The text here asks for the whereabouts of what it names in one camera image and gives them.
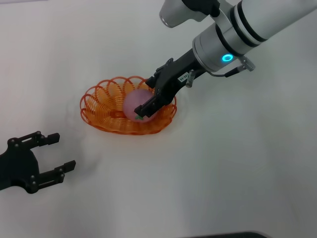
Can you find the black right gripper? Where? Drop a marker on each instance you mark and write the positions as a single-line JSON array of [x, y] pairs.
[[175, 77]]

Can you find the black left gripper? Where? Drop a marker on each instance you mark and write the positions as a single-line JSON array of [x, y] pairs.
[[17, 166]]

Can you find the pink peach with green leaf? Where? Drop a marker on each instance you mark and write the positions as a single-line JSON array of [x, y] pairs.
[[135, 101]]

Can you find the orange plastic woven basket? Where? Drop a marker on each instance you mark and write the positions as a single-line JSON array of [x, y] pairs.
[[104, 119]]

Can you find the dark rounded robot base edge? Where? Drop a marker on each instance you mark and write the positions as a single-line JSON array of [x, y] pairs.
[[230, 235]]

